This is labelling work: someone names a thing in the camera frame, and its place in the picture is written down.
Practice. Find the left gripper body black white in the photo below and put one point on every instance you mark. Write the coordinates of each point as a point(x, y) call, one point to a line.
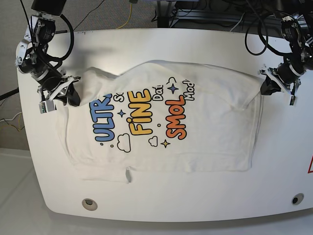
point(286, 75)

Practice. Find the white printed T-shirt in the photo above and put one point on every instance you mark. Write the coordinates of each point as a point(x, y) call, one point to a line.
point(161, 117)

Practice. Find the red triangle sticker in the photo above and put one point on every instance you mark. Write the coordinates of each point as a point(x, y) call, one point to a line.
point(310, 170)

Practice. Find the black table leg stand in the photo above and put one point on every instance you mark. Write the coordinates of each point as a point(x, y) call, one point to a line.
point(165, 13)

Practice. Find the table grommet hole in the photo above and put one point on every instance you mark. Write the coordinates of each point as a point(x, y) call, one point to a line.
point(89, 204)
point(297, 199)

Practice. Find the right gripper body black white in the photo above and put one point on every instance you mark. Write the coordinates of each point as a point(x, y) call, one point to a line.
point(55, 87)

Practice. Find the right table grommet hole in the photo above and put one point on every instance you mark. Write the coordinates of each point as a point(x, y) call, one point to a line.
point(297, 199)

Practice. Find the left table grommet hole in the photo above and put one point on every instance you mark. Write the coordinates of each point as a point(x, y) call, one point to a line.
point(89, 204)

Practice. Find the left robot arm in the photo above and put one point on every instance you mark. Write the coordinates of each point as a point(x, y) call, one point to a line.
point(296, 17)

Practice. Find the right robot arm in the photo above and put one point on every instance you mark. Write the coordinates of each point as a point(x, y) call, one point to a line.
point(33, 58)

